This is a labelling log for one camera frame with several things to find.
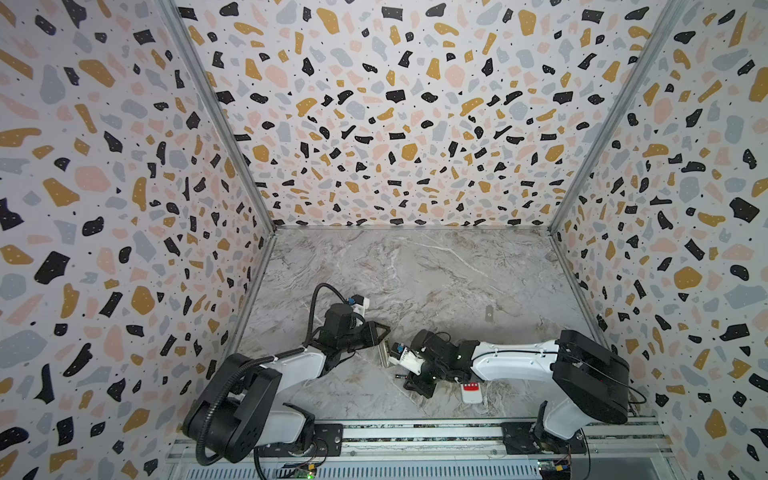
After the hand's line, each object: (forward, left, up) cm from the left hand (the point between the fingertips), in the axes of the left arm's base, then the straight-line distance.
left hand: (389, 326), depth 85 cm
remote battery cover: (+8, -32, -9) cm, 34 cm away
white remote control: (-7, +2, -3) cm, 8 cm away
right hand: (-13, -3, -5) cm, 14 cm away
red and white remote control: (-16, -22, -7) cm, 28 cm away
